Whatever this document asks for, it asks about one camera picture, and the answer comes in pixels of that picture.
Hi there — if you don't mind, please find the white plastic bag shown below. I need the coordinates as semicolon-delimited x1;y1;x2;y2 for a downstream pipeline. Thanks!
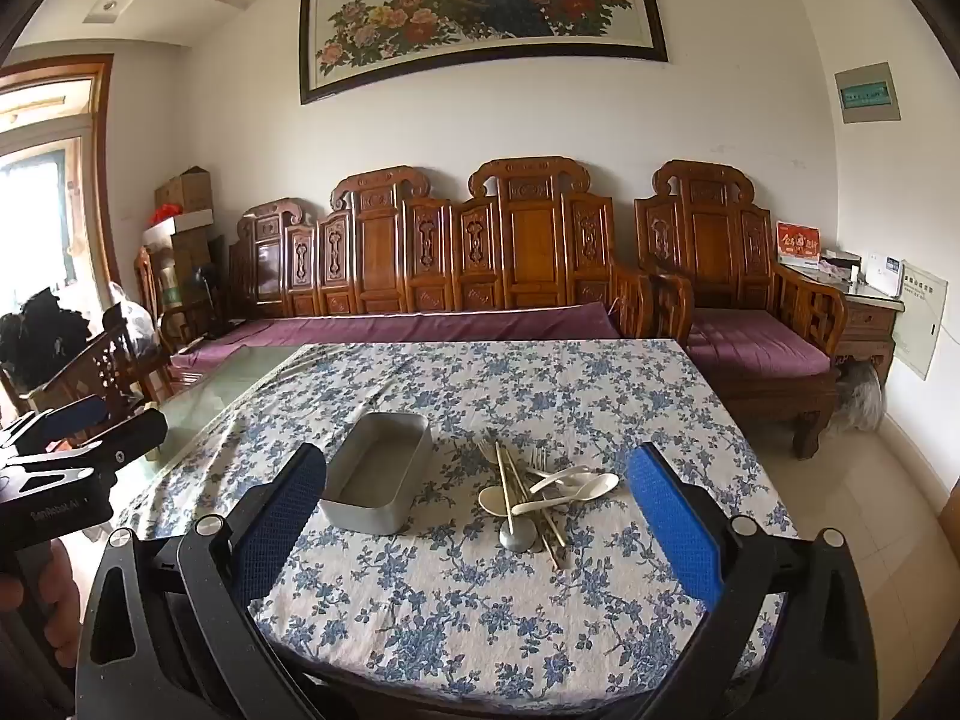
109;281;162;361

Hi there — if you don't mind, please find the clear plastic bag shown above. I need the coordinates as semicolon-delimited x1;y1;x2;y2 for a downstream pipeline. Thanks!
829;364;890;432

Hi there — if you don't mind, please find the blue floral tablecloth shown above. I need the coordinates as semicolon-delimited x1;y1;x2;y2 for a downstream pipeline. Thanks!
112;337;800;717

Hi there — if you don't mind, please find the rectangular metal tray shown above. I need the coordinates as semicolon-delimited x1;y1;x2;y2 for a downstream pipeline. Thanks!
319;412;434;537

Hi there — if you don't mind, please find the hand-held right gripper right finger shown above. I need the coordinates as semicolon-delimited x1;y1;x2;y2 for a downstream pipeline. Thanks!
626;441;880;720

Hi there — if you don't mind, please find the red desk calendar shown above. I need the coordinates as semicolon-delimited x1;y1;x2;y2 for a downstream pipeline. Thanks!
775;221;824;267

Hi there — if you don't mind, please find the grey wall box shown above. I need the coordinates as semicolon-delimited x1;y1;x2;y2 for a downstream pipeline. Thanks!
834;61;902;125

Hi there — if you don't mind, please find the white desktop device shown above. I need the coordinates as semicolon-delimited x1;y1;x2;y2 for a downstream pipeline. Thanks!
862;251;905;297

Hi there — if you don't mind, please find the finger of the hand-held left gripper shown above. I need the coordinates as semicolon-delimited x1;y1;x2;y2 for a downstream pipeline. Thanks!
0;406;170;497
0;394;113;452

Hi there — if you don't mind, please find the purple bench cushion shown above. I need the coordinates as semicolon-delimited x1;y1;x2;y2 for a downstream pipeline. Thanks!
169;301;623;372

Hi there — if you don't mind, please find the wooden side table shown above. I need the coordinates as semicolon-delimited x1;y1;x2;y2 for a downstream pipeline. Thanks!
821;270;905;391

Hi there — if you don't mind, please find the dark wooden chair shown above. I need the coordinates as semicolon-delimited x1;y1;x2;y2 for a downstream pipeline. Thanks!
19;304;173;421

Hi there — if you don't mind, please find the carved wooden armchair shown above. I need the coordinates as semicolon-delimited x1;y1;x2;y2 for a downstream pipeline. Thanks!
634;159;848;460

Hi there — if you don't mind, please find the purple armchair cushion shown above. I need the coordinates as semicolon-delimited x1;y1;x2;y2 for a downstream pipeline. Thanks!
686;307;833;380

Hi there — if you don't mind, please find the framed peacock painting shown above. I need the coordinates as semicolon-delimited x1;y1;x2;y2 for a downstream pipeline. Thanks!
298;0;670;106

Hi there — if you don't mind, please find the carved wooden sofa bench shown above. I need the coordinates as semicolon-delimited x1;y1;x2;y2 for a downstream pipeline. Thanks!
229;156;695;342

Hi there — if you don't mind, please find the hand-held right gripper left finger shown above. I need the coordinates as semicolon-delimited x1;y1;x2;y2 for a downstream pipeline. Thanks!
75;441;331;720

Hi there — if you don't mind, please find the white wall panel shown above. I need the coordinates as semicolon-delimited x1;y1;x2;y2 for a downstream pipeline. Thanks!
892;261;950;382

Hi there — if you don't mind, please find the black cloth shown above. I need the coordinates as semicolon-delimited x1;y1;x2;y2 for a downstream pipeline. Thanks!
0;286;95;391

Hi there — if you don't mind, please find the brown cardboard box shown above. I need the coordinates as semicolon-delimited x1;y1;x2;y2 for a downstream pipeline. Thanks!
154;166;215;215

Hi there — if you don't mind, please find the wooden framed window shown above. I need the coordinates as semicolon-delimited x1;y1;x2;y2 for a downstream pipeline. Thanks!
0;52;121;301

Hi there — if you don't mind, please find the person's left hand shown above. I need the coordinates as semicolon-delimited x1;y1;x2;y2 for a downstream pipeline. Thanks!
0;538;82;672

